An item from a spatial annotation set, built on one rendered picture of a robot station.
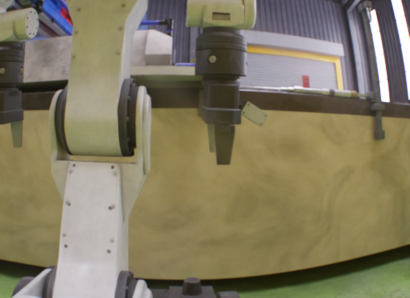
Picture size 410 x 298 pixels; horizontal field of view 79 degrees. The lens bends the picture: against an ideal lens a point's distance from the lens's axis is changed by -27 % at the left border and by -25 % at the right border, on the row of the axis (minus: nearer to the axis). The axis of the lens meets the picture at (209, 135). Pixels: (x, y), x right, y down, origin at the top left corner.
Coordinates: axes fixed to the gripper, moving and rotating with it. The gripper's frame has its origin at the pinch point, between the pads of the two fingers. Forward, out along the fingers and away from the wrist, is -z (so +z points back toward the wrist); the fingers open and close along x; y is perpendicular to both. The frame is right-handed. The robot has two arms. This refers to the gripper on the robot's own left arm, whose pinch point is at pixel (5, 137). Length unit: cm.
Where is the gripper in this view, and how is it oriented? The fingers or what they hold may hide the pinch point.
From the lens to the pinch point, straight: 66.8
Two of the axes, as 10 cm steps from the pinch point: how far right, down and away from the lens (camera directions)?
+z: 0.2, -9.9, -1.3
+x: -1.0, -1.3, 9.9
